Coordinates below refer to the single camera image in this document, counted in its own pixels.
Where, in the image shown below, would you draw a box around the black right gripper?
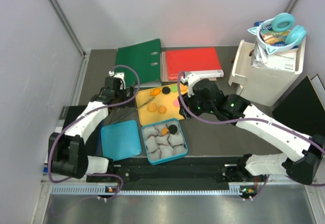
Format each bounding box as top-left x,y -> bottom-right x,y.
178,90 -> 215,120

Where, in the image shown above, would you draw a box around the black round cookie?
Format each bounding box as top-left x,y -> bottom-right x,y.
168,124 -> 178,134
161,87 -> 171,94

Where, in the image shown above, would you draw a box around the yellow plastic tray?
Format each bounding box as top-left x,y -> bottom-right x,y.
136,83 -> 184,126

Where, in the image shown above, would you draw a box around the black binder at right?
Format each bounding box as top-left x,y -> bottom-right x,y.
272,76 -> 324,136

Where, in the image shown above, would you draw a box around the orange flower cookie lower right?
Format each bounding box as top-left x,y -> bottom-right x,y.
158,106 -> 167,114

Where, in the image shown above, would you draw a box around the pink round cookie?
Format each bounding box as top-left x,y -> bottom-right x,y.
173,100 -> 179,107

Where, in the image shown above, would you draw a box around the teal cookie tin box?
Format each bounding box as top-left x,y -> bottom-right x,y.
141,118 -> 188,165

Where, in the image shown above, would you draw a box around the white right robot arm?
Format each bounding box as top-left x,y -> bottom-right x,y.
177,71 -> 324,185

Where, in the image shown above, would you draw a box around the green ring binder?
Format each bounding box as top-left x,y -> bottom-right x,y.
115,39 -> 161,87

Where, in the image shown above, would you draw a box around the white cable duct rail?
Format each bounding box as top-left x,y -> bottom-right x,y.
51,185 -> 247,196

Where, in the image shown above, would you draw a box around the orange scalloped cookie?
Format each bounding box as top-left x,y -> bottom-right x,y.
161,127 -> 169,136

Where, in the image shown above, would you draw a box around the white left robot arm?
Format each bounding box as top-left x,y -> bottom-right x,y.
47,71 -> 137,183

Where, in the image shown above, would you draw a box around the orange fish-shaped cookie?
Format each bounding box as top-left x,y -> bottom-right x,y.
150,88 -> 161,97

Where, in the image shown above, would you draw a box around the orange round cookie top right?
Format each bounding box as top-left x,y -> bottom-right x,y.
180,84 -> 187,92

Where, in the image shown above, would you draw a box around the green round cookie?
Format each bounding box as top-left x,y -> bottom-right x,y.
170,85 -> 178,92

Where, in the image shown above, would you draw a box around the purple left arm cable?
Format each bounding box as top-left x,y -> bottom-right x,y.
48,65 -> 141,183

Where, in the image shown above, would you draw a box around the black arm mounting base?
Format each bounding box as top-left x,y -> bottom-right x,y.
109,156 -> 266,183

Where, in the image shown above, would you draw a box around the red folder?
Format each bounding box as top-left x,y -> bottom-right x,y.
165,47 -> 224,81

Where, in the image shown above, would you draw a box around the orange round cookie lower left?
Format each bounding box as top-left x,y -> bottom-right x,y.
147,103 -> 157,112

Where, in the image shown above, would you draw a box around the teal tin lid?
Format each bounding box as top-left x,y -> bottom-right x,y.
101,120 -> 142,161

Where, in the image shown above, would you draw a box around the white storage cabinet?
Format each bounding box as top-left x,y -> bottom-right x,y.
228,40 -> 306,107

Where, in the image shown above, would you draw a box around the teal cat-ear headphones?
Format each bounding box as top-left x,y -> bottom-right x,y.
247,13 -> 307,55

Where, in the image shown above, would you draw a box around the black notebook at left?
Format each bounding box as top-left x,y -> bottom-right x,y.
44,105 -> 88,164

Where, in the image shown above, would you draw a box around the orange round cookie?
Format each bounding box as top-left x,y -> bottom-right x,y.
180,84 -> 187,92
147,103 -> 157,112

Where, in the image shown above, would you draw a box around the metal kitchen tongs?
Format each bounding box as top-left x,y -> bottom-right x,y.
110,96 -> 156,123

